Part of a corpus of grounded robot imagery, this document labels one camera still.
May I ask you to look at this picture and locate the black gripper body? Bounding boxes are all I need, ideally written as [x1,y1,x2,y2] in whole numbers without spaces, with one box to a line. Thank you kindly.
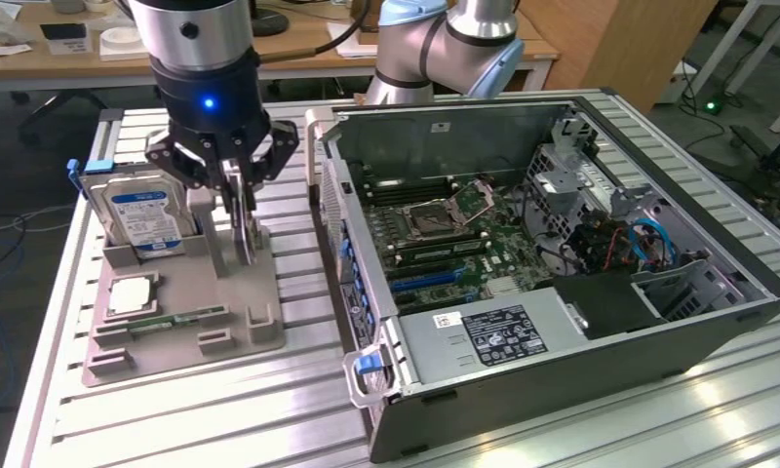
[152,51,273,162]

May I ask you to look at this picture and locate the green graphics card black shroud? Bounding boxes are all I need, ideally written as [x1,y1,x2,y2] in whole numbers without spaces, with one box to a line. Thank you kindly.
[221,163,265,268]

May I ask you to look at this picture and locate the hard disk blue carrier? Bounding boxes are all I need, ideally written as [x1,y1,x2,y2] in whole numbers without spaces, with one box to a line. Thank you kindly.
[64,156,193,260]

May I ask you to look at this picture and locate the white round dish block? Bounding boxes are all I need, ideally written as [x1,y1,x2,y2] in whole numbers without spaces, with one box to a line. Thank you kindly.
[99,26,149,62]

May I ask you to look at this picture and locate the black lamp base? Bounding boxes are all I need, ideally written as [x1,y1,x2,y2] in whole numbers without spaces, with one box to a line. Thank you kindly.
[251,7,291,38]

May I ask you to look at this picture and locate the black RAM slot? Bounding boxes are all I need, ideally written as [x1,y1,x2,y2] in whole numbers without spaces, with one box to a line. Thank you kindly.
[367,191,454,206]
[366,186,451,200]
[390,256,476,278]
[390,251,487,272]
[364,180,450,194]
[363,175,448,189]
[384,232,484,253]

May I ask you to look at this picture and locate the blue card retainer clip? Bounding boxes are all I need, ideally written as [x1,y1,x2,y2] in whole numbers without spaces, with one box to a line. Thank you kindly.
[335,219,355,260]

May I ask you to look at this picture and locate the black chair base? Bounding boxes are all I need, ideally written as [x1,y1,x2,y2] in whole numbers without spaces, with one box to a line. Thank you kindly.
[12,87,171,145]

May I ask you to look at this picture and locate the stack of papers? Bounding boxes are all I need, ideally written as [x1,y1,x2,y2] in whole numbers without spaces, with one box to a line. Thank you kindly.
[327,21,380,59]

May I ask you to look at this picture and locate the white box black top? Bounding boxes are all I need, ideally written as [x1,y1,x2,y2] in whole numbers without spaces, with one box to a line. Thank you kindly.
[40,22,95,56]

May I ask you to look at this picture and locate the CPU socket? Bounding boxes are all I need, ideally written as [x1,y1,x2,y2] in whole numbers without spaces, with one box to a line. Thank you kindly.
[399,198,470,241]

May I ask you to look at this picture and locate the cardboard box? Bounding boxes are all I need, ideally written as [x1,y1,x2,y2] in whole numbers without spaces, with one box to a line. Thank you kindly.
[348,0,387,34]

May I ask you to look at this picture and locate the silver CPU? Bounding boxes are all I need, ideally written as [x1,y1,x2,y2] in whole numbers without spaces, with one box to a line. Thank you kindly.
[108,278,159,317]

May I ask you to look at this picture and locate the grey parts rack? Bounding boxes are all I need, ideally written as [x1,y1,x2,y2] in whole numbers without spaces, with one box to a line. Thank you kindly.
[80,187,288,389]

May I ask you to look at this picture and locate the wooden desk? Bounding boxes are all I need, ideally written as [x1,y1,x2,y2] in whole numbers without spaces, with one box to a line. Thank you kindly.
[0,0,560,106]

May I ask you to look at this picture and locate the silver socket cover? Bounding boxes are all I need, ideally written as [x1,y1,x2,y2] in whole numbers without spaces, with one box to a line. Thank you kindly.
[450,177,499,229]

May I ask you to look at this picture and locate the green RAM stick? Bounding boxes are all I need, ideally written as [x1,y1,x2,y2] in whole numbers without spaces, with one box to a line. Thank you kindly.
[394,237,488,264]
[124,305,228,336]

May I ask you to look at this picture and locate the black expansion slot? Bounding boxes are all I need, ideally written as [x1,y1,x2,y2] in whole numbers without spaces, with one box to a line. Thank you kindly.
[390,266,460,287]

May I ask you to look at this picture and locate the clear plastic bag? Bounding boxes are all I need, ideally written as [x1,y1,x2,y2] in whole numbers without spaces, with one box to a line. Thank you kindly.
[0,4,31,43]

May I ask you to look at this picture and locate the blue expansion slot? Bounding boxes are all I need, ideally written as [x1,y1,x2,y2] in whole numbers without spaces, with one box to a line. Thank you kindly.
[390,272,464,294]

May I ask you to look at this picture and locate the green motherboard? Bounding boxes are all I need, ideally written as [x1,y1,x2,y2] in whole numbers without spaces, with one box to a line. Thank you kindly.
[356,163,551,316]

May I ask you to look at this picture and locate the metal drive cage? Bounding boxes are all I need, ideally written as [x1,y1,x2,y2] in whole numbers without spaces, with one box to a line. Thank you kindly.
[523,116,626,240]

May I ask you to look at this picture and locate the silver chipset heatsink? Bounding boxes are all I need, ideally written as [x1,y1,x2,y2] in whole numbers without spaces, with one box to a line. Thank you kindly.
[486,278,530,297]

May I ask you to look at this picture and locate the grey power supply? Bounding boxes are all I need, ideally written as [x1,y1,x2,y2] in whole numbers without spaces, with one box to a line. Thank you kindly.
[395,287,591,386]

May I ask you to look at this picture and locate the wooden cabinet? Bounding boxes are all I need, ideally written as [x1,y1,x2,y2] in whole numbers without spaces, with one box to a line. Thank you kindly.
[539,0,720,114]

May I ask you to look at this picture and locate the black plastic shroud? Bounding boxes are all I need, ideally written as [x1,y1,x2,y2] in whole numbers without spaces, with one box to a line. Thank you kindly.
[554,272,670,341]

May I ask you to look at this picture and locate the black open PC case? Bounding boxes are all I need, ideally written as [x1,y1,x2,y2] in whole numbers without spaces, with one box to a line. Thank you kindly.
[303,95,780,464]

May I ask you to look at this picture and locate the grey metal disk bay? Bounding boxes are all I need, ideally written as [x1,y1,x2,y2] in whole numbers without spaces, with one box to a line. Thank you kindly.
[630,257,747,324]

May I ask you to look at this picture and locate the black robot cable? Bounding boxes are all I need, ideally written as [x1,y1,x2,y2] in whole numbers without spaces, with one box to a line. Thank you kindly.
[256,0,383,64]

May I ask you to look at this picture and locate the blue wire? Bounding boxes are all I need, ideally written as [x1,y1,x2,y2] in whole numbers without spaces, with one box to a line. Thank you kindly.
[627,218,682,274]

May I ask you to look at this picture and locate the white table frame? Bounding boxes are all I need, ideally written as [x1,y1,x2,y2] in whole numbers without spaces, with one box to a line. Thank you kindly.
[686,0,780,133]

